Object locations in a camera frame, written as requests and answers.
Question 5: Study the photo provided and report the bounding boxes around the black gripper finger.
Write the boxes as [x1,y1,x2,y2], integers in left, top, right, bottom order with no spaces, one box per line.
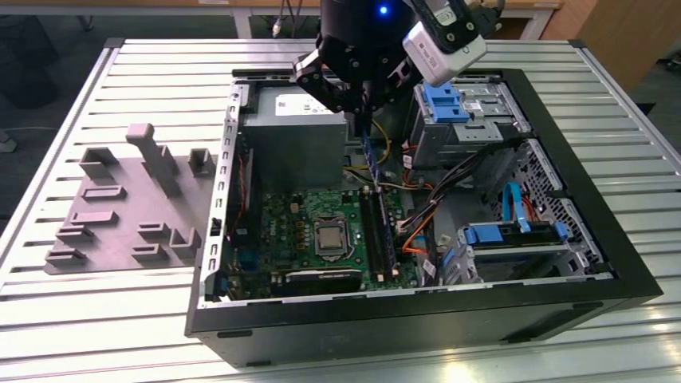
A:
[291,49,370,135]
[367,55,421,117]

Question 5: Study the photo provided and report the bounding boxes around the RAM stick with label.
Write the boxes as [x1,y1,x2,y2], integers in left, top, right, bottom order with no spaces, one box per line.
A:
[356,133,388,192]

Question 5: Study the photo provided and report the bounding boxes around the RAM slot black latches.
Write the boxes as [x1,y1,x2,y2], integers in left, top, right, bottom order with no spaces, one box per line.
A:
[371,186,393,280]
[359,186,380,283]

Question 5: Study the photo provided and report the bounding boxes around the RAM slot white latches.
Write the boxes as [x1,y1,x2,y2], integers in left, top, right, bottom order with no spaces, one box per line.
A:
[363,186,385,282]
[376,186,400,278]

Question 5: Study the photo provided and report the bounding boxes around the installed RAM stick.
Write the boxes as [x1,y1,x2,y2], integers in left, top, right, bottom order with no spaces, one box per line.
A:
[376,190,399,276]

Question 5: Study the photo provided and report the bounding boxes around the blue drive latch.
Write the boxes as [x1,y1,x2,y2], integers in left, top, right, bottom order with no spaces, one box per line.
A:
[416,81,473,124]

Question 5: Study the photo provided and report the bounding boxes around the grey power supply unit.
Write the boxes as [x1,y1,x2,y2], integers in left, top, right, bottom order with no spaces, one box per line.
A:
[242,84,351,192]

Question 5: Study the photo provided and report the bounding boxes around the metal drive cage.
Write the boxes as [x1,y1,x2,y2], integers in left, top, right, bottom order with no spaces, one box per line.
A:
[407,77,533,171]

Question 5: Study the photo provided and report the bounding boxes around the green motherboard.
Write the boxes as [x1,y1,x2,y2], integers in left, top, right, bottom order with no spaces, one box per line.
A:
[228,187,427,298]

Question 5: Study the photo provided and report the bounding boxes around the silver CPU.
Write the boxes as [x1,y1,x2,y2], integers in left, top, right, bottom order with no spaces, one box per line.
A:
[318,227,346,251]

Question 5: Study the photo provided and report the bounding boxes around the metal socket cover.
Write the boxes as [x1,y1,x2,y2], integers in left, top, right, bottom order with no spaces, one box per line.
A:
[311,215,355,259]

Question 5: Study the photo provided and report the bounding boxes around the hard disk in blue carrier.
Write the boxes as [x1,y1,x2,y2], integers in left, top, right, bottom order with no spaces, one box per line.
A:
[460,221,571,251]

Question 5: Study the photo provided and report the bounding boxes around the grey parts rack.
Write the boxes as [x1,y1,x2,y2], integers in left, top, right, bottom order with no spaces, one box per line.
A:
[43,122,219,276]

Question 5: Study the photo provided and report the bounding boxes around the brown wooden cabinet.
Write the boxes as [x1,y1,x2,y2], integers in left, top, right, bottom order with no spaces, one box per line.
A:
[541,0,681,95]

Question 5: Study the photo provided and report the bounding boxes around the metal disk bay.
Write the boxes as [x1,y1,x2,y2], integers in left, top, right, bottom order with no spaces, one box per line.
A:
[439,221,613,286]

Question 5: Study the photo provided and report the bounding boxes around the black graphics card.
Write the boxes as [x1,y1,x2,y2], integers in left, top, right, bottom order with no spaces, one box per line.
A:
[270,266,363,298]

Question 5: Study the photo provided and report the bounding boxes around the black chair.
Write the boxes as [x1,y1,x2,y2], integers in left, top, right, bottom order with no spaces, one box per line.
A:
[0,15,62,109]

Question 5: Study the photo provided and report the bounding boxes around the black PC case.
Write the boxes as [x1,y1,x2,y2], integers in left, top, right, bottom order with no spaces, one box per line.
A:
[183,67,665,368]

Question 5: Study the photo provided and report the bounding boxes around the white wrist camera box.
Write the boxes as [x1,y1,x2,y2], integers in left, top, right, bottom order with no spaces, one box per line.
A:
[401,24,489,88]

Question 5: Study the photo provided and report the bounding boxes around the yellow and black wire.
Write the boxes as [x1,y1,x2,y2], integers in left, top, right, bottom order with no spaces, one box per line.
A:
[343,118,393,172]

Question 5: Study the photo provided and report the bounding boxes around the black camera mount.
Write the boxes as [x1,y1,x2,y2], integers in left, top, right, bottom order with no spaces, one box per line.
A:
[408,0,479,55]

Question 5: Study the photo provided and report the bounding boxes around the black cable bundle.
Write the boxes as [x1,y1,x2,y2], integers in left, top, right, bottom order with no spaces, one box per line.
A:
[396,137,525,236]

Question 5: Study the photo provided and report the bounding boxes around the wooden desk white frame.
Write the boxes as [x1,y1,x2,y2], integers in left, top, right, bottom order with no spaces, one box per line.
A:
[0,0,565,41]

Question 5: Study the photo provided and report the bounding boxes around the blue flat data cable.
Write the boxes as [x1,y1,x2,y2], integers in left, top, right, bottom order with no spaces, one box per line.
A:
[503,181,533,235]

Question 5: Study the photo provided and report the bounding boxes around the orange wire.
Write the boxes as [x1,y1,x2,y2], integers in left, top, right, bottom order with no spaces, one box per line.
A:
[401,221,427,255]

